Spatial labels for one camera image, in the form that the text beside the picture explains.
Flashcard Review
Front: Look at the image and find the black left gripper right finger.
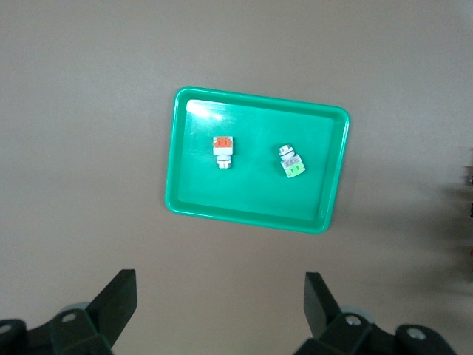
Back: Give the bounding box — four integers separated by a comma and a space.
295, 271, 375, 355

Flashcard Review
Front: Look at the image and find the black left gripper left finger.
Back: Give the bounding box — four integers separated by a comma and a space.
50, 268, 138, 355

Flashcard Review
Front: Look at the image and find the pushbutton switch with green block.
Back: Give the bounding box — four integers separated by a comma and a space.
277, 143, 307, 179

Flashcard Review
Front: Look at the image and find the pushbutton switch with orange block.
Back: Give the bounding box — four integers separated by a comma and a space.
211, 135, 235, 171

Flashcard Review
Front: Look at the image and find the green plastic tray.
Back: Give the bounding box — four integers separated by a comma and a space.
164, 86, 350, 234

